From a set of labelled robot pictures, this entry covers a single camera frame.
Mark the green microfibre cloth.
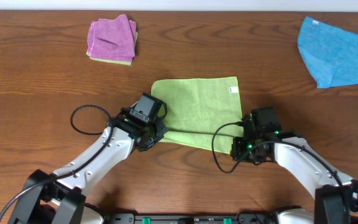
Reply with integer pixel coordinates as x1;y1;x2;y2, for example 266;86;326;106
151;77;243;154

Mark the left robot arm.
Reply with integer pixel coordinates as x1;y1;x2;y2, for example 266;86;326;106
3;114;167;224

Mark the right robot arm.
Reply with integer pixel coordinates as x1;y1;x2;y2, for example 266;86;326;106
231;107;358;224

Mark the folded light green cloth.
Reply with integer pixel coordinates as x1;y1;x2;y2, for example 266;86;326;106
86;31;139;65

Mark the folded purple cloth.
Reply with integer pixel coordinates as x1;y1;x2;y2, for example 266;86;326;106
86;14;137;61

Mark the blue cloth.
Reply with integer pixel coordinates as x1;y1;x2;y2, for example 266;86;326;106
297;17;358;88

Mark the left black cable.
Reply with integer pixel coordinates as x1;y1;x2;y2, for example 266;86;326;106
0;104;169;224

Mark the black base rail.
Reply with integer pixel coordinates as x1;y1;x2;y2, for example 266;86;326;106
106;213;278;224

